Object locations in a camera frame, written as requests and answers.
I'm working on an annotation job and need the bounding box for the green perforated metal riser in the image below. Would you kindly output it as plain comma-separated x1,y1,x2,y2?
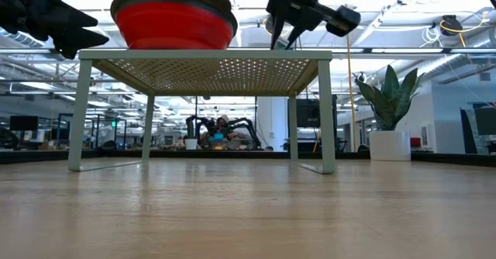
68,49,336,174

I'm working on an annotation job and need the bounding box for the red collapsible bowl grey rim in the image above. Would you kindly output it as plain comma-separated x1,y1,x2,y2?
110,0,239,51

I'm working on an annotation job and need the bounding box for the dark background monitor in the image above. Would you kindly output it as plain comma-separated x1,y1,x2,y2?
296,96,338,128
9,115,39,133

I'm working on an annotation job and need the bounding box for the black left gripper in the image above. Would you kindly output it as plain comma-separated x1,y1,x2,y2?
0,0,111,60

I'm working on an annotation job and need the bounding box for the snake plant in white pot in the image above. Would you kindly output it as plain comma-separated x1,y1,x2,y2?
353,64,423,162

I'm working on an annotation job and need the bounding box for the black aluminium rig frame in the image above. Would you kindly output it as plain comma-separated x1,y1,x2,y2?
0,149,496,166

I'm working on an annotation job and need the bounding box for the person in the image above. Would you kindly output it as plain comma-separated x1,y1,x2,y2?
211,114,249,150

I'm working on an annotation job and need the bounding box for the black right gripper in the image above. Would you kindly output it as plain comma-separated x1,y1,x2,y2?
238,0,362,51

